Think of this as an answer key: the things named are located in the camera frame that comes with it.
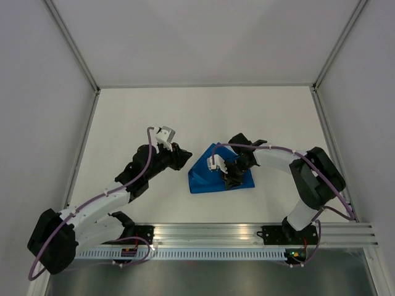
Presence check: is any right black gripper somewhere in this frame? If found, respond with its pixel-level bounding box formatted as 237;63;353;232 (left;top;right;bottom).
220;158;253;191

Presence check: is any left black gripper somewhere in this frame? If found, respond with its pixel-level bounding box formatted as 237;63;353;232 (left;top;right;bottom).
146;141;193;180

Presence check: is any blue cloth napkin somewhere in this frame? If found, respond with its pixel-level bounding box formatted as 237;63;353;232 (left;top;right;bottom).
188;143;255;194

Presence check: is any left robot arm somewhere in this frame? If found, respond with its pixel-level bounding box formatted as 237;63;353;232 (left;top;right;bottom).
27;142;193;275

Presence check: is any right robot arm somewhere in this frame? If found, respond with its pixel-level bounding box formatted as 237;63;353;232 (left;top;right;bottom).
207;133;346;244

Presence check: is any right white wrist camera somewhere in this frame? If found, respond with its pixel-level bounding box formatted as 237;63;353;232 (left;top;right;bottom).
207;154;228;174

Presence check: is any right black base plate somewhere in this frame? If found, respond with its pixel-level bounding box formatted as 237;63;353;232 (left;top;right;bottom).
256;225;318;245

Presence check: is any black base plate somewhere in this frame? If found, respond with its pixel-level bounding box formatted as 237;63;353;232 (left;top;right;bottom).
256;225;318;245
121;224;154;245

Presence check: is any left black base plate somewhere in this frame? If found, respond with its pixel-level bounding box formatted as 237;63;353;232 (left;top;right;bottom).
121;224;154;245

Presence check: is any aluminium front rail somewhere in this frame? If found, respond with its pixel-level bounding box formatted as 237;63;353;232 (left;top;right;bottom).
73;222;380;247

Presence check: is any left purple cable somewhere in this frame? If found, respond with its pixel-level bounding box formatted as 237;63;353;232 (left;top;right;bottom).
28;126;155;281

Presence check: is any white slotted cable duct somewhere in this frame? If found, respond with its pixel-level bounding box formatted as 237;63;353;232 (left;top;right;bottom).
76;247;286;261

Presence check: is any right aluminium frame post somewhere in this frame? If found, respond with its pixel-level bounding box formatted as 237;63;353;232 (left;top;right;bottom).
310;0;370;92

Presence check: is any aluminium frame post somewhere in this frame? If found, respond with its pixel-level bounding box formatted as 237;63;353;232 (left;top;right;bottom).
42;0;100;94
310;0;370;92

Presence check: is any left aluminium frame post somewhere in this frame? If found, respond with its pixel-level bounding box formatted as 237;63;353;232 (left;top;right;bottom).
42;0;100;94

